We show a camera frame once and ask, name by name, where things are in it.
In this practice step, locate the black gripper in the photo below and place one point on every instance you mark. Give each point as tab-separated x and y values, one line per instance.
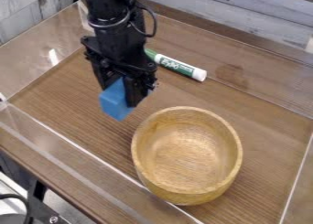
116	51

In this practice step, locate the blue rectangular block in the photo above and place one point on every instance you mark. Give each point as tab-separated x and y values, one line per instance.
113	101

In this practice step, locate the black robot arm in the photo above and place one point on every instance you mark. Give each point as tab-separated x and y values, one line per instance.
122	23

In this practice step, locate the brown wooden bowl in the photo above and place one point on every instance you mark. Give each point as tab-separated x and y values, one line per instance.
188	155

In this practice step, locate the green white Expo marker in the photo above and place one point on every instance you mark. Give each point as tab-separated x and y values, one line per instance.
177	66

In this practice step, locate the black equipment with cable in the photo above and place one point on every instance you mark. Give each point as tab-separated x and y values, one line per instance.
21	210

